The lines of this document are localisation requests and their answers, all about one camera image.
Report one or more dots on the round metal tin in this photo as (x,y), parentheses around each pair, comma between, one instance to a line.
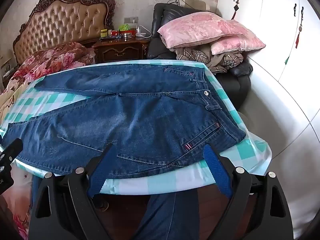
(128,35)

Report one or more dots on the green plastic bag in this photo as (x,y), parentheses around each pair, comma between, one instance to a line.
(124,26)

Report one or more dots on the brown plaid blanket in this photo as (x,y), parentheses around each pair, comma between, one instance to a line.
(195,53)

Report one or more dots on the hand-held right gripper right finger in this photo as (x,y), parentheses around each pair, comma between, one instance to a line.
(217,170)

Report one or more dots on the short red knot ornament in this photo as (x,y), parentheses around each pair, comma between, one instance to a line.
(235,7)

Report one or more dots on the large pink floral pillow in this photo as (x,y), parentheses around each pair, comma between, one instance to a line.
(200,27)

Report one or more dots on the red box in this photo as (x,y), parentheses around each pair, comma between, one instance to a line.
(115,33)

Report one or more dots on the white wardrobe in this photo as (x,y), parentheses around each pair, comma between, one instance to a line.
(275,30)

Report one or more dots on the blue denim pants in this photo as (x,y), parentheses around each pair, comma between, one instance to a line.
(150,110)

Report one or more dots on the black leather armchair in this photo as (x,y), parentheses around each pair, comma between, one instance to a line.
(232,87)

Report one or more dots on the tufted leather carved headboard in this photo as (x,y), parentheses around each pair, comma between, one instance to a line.
(62,22)

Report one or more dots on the dark wooden nightstand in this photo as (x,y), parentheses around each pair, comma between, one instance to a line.
(120,51)

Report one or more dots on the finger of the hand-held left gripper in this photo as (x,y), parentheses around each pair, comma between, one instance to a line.
(12,152)

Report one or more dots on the white wall socket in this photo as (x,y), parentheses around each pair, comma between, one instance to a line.
(130,20)

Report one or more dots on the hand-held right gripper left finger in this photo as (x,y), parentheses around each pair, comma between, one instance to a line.
(102,170)

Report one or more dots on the small pink floral pillow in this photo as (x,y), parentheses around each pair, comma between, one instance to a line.
(240,43)

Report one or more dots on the yellow green box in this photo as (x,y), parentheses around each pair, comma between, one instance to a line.
(104,33)

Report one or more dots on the red pink floral quilt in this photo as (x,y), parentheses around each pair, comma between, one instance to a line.
(57,57)

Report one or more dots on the small green tag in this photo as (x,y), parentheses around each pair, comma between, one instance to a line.
(286,60)

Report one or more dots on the pink floral cloth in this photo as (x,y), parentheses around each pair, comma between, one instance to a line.
(20,205)

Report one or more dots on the teal checked tablecloth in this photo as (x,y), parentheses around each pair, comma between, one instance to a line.
(240,155)

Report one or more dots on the long red tassel ornament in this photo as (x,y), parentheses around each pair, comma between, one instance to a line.
(297,38)

